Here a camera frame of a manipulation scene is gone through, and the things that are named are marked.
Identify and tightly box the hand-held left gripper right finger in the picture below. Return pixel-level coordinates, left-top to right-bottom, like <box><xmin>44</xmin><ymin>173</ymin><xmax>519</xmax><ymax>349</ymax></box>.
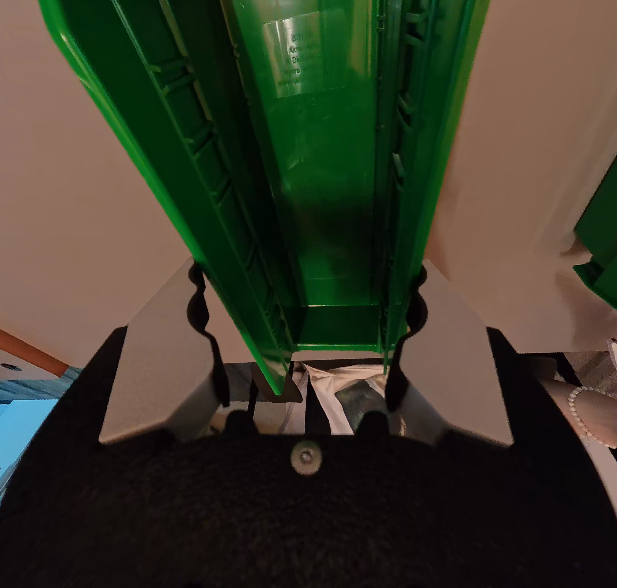
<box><xmin>385</xmin><ymin>259</ymin><xmax>514</xmax><ymax>448</ymax></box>

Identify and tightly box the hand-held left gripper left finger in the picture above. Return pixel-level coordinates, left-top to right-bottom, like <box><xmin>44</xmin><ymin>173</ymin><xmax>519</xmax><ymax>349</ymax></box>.
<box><xmin>98</xmin><ymin>257</ymin><xmax>231</xmax><ymax>444</ymax></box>

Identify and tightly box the green plastic bin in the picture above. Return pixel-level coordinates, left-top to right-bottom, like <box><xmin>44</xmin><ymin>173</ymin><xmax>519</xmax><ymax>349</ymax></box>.
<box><xmin>29</xmin><ymin>0</ymin><xmax>498</xmax><ymax>396</ymax></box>
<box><xmin>573</xmin><ymin>154</ymin><xmax>617</xmax><ymax>310</ymax></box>

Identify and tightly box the person's right forearm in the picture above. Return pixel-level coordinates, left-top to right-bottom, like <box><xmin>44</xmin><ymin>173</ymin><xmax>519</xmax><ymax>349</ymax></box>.
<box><xmin>536</xmin><ymin>376</ymin><xmax>617</xmax><ymax>450</ymax></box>

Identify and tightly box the pearl bracelet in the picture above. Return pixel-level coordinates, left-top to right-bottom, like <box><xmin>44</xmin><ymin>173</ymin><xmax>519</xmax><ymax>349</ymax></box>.
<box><xmin>568</xmin><ymin>385</ymin><xmax>617</xmax><ymax>448</ymax></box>

